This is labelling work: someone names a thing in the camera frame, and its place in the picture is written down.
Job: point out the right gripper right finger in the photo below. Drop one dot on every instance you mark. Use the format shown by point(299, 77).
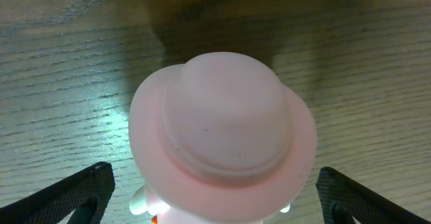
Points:
point(344, 200)

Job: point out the pink duck toy with hat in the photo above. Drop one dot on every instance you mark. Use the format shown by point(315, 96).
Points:
point(219, 139)

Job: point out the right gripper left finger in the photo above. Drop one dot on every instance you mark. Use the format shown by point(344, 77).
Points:
point(83, 195)

